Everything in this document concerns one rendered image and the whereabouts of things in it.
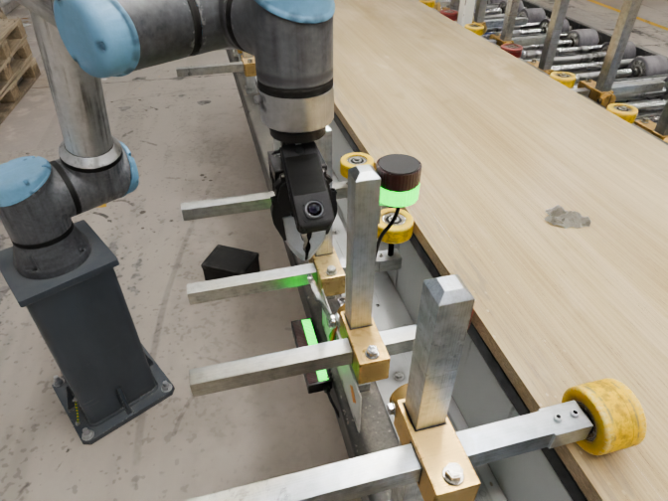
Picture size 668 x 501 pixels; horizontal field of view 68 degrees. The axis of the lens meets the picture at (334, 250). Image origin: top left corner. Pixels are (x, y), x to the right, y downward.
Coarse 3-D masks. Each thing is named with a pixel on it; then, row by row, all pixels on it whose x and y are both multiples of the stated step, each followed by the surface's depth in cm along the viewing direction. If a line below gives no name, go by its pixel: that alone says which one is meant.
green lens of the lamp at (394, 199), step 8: (384, 192) 65; (392, 192) 65; (400, 192) 65; (408, 192) 65; (416, 192) 66; (384, 200) 66; (392, 200) 65; (400, 200) 65; (408, 200) 66; (416, 200) 67
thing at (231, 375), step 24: (384, 336) 80; (408, 336) 80; (240, 360) 76; (264, 360) 76; (288, 360) 76; (312, 360) 77; (336, 360) 78; (192, 384) 73; (216, 384) 74; (240, 384) 76
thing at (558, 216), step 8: (552, 208) 101; (560, 208) 99; (552, 216) 99; (560, 216) 98; (568, 216) 98; (576, 216) 97; (560, 224) 97; (568, 224) 97; (576, 224) 97; (584, 224) 97
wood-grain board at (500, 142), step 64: (384, 0) 248; (384, 64) 172; (448, 64) 172; (512, 64) 172; (384, 128) 132; (448, 128) 132; (512, 128) 132; (576, 128) 132; (448, 192) 107; (512, 192) 107; (576, 192) 107; (640, 192) 107; (448, 256) 90; (512, 256) 90; (576, 256) 90; (640, 256) 90; (512, 320) 78; (576, 320) 78; (640, 320) 78; (512, 384) 71; (576, 384) 68; (640, 384) 68; (576, 448) 61; (640, 448) 61
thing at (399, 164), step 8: (384, 160) 66; (392, 160) 66; (400, 160) 66; (408, 160) 66; (416, 160) 66; (384, 168) 64; (392, 168) 64; (400, 168) 64; (408, 168) 64; (416, 168) 64; (400, 208) 70; (392, 224) 71; (384, 232) 72; (376, 256) 75
